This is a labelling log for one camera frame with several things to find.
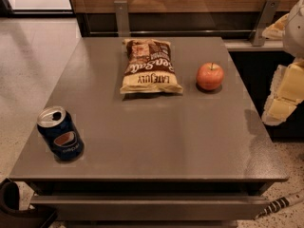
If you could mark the blue pepsi can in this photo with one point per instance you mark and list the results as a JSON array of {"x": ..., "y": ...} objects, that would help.
[{"x": 55, "y": 125}]

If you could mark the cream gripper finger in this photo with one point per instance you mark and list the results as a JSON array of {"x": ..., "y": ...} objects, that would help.
[
  {"x": 286, "y": 93},
  {"x": 276, "y": 31}
]

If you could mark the black object on floor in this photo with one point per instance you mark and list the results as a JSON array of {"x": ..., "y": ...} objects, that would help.
[{"x": 11, "y": 216}]

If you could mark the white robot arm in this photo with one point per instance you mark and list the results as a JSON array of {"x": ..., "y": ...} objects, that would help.
[{"x": 293, "y": 42}]

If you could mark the right metal bracket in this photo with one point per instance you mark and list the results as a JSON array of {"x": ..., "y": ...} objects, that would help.
[{"x": 264, "y": 19}]

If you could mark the left metal bracket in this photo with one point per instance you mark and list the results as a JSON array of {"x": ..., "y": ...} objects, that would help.
[{"x": 122, "y": 18}]

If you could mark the metal bracket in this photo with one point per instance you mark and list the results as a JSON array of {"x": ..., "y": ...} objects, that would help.
[
  {"x": 122, "y": 18},
  {"x": 264, "y": 19}
]

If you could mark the brown chips bag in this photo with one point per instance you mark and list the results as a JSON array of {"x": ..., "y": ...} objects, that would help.
[{"x": 149, "y": 68}]

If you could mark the red apple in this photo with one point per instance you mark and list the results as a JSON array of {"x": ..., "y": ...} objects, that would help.
[{"x": 210, "y": 76}]

